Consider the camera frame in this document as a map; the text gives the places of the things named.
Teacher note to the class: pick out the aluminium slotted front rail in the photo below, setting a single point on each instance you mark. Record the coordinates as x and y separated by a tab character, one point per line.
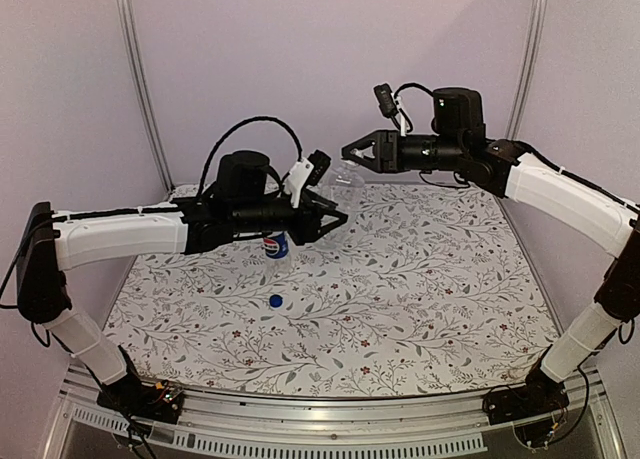
226	424

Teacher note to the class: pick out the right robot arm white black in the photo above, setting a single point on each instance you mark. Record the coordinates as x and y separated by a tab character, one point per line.
516	171

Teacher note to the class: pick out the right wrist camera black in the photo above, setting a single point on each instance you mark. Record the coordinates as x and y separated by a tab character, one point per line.
386	103

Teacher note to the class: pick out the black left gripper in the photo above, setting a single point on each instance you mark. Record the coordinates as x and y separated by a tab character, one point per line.
307	231

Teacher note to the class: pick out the floral patterned table mat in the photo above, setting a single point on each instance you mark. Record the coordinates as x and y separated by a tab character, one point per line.
430	293

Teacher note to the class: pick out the blue bottle cap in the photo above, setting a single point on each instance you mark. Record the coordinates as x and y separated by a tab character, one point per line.
275	301

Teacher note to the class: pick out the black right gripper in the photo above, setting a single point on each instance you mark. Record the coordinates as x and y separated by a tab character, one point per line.
386	151

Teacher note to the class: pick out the Pepsi bottle with blue label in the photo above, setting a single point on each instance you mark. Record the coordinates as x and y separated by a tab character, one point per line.
277	253

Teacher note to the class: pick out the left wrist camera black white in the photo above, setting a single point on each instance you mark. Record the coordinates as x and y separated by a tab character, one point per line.
305	172

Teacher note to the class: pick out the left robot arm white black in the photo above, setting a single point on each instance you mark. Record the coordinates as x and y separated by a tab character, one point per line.
247	200

